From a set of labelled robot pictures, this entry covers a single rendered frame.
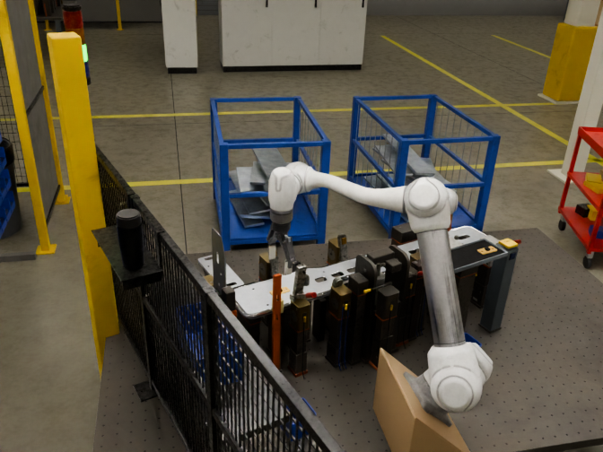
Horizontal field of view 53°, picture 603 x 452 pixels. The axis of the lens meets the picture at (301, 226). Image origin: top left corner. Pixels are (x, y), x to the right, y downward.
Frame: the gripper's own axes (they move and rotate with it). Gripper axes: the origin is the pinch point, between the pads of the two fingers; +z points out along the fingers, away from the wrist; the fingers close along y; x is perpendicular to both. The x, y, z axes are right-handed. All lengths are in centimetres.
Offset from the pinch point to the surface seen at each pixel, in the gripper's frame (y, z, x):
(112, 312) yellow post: 43, 32, 60
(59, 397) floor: 95, 114, 83
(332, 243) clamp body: 17.9, 9.0, -38.0
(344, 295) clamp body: -23.0, 6.7, -16.5
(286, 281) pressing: 5.8, 13.5, -6.7
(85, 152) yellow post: 43, -43, 62
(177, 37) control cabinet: 756, 56, -235
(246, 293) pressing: 5.3, 13.6, 12.8
